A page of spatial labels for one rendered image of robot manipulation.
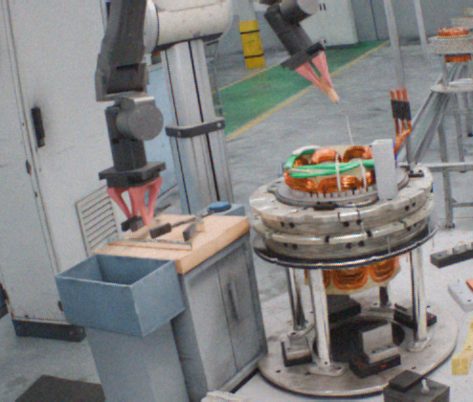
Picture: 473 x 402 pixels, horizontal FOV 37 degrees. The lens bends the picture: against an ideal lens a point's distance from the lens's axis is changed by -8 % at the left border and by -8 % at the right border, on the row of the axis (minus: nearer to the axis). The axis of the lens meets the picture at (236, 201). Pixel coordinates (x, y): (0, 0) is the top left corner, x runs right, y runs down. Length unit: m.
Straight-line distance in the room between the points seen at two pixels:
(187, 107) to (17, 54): 1.76
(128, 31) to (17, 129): 2.20
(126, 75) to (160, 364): 0.46
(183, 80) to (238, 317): 0.57
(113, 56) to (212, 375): 0.55
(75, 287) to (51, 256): 2.27
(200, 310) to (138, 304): 0.15
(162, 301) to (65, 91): 2.50
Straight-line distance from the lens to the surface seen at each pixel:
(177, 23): 1.56
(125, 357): 1.16
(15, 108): 3.30
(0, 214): 3.54
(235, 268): 1.27
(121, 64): 1.18
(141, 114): 1.13
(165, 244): 1.19
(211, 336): 1.23
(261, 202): 1.24
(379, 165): 1.15
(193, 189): 1.64
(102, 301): 1.12
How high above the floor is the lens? 1.43
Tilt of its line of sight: 15 degrees down
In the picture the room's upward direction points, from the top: 10 degrees counter-clockwise
